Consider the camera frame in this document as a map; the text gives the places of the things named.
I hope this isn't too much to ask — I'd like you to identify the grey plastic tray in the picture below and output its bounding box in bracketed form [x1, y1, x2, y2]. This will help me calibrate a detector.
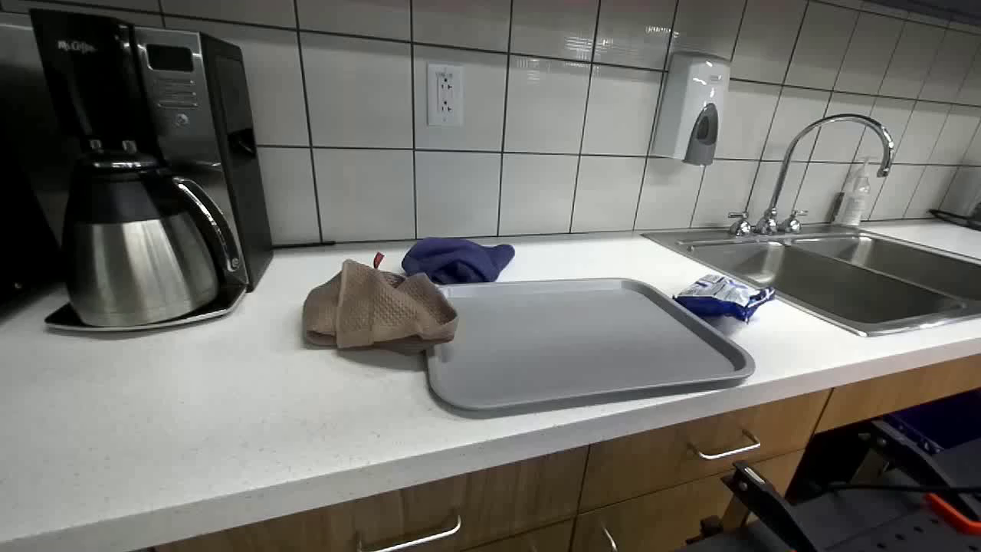
[424, 275, 757, 416]

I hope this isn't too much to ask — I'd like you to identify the white wall outlet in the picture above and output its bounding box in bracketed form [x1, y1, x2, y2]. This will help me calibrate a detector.
[426, 61, 470, 129]

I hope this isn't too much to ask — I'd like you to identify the wooden base cabinet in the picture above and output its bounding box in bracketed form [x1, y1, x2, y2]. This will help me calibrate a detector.
[151, 354, 981, 552]

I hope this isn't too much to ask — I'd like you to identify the black coffee maker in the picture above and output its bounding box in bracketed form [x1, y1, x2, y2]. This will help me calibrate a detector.
[26, 5, 277, 335]

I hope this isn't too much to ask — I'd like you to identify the blue white snack packet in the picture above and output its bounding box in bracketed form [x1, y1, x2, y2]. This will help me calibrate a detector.
[671, 271, 777, 326]

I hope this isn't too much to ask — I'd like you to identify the small clear soap bottle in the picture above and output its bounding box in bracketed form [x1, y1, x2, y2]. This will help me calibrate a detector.
[831, 163, 874, 231]

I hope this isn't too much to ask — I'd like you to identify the chrome sink faucet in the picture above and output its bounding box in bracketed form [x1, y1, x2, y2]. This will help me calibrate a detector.
[725, 110, 898, 239]

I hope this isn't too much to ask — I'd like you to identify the white wall soap dispenser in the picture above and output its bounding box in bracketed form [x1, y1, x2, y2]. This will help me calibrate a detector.
[649, 51, 733, 170]

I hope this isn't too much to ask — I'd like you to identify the stainless steel sink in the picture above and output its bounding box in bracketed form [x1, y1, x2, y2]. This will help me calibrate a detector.
[643, 223, 981, 340]

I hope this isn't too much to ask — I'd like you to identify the navy blue towel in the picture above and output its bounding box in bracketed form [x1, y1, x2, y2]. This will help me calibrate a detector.
[398, 236, 518, 288]

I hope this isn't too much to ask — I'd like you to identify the black stand with orange part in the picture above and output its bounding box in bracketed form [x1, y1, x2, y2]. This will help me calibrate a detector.
[703, 416, 981, 552]

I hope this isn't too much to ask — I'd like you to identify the steel coffee carafe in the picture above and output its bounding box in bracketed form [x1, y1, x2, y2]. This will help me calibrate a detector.
[60, 154, 250, 332]

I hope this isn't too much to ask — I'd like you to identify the brown towel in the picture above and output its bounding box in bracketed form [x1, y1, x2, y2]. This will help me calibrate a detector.
[301, 250, 461, 354]

